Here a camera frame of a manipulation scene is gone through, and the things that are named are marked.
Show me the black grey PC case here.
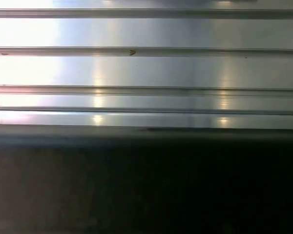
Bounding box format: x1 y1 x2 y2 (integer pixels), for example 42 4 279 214
0 124 293 234

